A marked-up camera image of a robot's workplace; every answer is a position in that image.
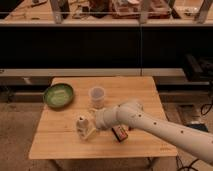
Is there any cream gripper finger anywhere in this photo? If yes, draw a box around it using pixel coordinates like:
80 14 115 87
85 129 97 140
88 108 98 115

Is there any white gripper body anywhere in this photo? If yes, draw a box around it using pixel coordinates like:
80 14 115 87
95 107 118 130

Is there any clear plastic bottle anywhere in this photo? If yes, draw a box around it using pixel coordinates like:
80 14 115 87
76 116 92 140

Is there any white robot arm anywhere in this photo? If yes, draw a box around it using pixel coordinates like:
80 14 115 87
89 100 213 166

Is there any clear plastic cup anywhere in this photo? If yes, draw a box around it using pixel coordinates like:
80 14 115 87
89 86 105 109

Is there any dark snack bar packet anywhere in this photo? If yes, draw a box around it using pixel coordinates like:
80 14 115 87
112 125 128 142

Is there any small red brown packet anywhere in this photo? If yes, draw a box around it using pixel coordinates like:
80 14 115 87
128 126 134 131

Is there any wooden table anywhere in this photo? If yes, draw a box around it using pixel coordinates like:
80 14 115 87
29 77 177 159

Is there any green bowl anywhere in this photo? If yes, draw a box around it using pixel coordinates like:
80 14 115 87
43 83 74 109

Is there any black foot pedal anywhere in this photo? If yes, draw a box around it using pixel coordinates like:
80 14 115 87
186 123 209 132

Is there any red tray on shelf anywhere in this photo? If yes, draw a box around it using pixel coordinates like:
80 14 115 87
111 0 171 19

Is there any long workbench shelf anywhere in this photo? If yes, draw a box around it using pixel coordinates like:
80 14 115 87
0 0 213 27

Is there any black cable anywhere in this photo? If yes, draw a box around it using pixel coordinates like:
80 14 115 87
175 99 213 171

